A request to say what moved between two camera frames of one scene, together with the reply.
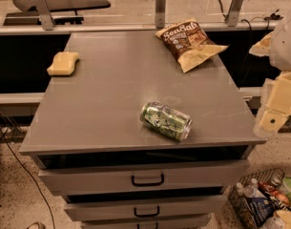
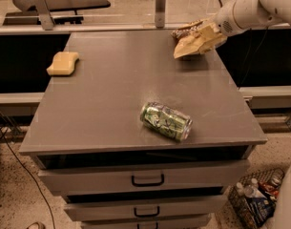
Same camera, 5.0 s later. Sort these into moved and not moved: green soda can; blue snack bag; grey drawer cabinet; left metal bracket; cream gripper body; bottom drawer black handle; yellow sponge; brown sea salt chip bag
Moved: cream gripper body; brown sea salt chip bag
Not moved: grey drawer cabinet; blue snack bag; green soda can; bottom drawer black handle; left metal bracket; yellow sponge
